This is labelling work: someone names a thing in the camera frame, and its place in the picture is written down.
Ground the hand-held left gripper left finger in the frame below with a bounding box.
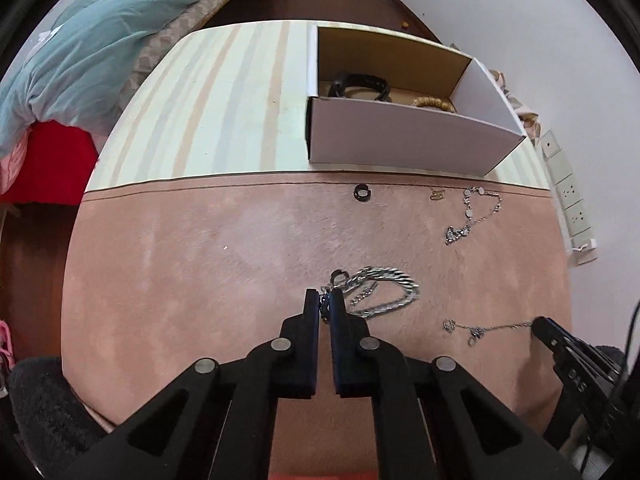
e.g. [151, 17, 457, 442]
[65, 287, 321, 480]

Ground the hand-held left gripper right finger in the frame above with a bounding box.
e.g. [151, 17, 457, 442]
[327, 288, 571, 480]

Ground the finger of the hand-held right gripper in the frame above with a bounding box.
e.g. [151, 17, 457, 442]
[530, 316, 588, 363]

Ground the thin silver chain bracelet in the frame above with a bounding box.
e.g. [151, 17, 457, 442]
[442, 317, 536, 347]

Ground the thick silver chain necklace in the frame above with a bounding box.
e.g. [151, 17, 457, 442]
[320, 266, 421, 323]

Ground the white cardboard box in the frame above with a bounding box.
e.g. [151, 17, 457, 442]
[304, 22, 529, 178]

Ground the pink suede mat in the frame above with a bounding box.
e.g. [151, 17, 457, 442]
[60, 172, 574, 476]

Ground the floral cloth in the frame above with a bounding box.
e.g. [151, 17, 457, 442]
[491, 69, 542, 142]

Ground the striped tablecloth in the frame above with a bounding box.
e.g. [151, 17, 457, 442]
[82, 19, 551, 195]

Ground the black wristband watch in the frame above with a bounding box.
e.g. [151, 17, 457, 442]
[327, 72, 392, 103]

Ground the dark fluffy cloth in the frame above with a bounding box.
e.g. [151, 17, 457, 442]
[7, 356, 108, 466]

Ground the pink cloth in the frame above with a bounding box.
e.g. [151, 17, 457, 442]
[0, 319, 15, 368]

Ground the red bed sheet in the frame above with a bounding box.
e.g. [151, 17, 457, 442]
[0, 121, 102, 207]

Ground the beige patterned mattress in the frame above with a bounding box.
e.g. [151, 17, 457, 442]
[116, 0, 262, 113]

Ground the teal duvet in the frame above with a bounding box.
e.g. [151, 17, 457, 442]
[0, 0, 275, 161]

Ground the black cable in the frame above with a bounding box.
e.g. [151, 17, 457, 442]
[617, 299, 640, 396]

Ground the white wall socket strip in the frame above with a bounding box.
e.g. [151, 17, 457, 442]
[540, 129, 599, 266]

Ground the silver disc chain necklace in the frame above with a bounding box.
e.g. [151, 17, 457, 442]
[445, 186, 503, 247]

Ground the wooden bead bracelet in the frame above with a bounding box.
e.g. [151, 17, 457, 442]
[412, 96, 456, 112]

